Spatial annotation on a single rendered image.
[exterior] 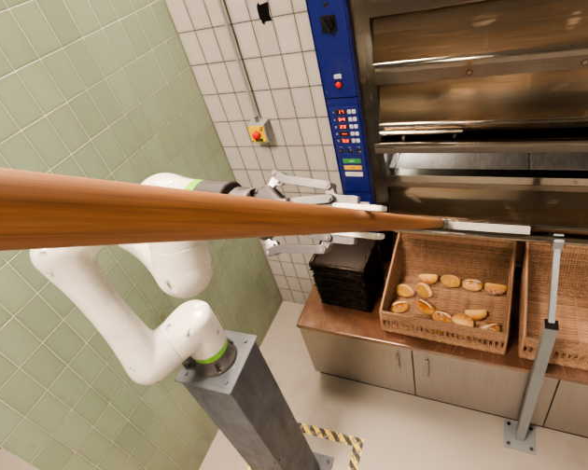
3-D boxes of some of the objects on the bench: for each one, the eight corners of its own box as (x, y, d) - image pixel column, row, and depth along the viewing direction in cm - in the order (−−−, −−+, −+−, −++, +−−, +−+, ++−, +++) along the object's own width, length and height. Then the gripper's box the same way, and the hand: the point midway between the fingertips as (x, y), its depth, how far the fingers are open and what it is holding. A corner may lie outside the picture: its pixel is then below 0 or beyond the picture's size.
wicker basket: (401, 262, 232) (398, 226, 215) (511, 276, 207) (518, 237, 190) (380, 331, 201) (373, 296, 184) (506, 357, 176) (513, 319, 159)
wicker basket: (517, 276, 206) (525, 237, 189) (659, 292, 182) (682, 248, 164) (516, 358, 175) (525, 320, 157) (687, 391, 151) (720, 350, 133)
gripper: (251, 163, 67) (395, 166, 57) (245, 257, 68) (385, 278, 58) (225, 156, 60) (382, 158, 50) (217, 261, 61) (371, 284, 51)
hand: (358, 220), depth 55 cm, fingers closed on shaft, 3 cm apart
